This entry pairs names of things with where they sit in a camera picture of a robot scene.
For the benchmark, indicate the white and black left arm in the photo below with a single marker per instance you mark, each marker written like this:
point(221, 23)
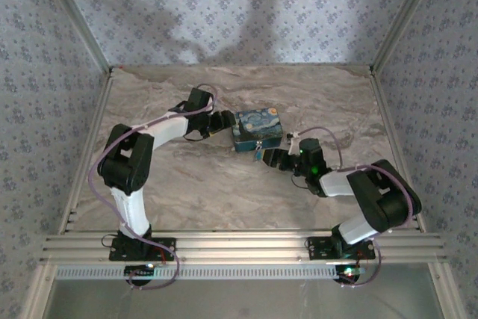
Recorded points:
point(128, 162)

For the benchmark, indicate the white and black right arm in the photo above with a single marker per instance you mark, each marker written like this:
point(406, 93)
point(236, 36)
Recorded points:
point(377, 195)

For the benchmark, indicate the starry night painted box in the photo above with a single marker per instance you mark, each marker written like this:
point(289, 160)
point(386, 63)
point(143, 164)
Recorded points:
point(257, 126)

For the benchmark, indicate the circuit board with LED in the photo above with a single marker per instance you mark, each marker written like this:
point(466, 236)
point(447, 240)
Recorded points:
point(351, 271)
point(140, 271)

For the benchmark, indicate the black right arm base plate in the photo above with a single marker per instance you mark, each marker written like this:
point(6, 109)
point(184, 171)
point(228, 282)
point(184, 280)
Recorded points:
point(323, 248)

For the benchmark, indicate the aluminium mounting rail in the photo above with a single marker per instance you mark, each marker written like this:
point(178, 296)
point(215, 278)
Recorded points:
point(239, 246)

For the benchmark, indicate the aluminium table side rail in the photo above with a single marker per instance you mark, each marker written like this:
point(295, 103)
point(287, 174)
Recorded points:
point(87, 154)
point(396, 147)

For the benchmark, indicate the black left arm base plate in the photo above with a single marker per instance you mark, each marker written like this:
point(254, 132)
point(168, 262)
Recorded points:
point(127, 250)

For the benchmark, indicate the aluminium frame post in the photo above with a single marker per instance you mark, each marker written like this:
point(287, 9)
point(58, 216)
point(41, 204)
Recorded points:
point(74, 16)
point(405, 16)

